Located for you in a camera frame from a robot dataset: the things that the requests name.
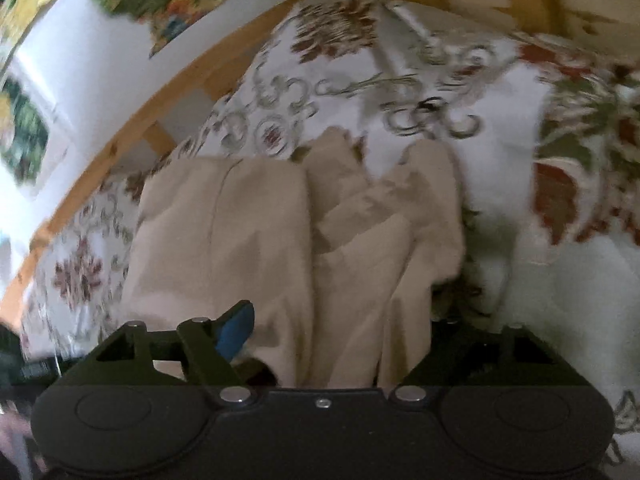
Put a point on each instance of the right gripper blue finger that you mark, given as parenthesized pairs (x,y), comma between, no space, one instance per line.
(209,346)

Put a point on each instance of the beige hooded jacket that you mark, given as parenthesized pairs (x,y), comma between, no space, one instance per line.
(339,266)

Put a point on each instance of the floral patterned bedspread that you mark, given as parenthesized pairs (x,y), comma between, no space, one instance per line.
(545,139)

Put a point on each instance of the green wall poster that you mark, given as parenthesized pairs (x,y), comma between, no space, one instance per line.
(24,133)

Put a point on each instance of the wooden bed frame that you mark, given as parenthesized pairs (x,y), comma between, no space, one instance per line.
(215,71)

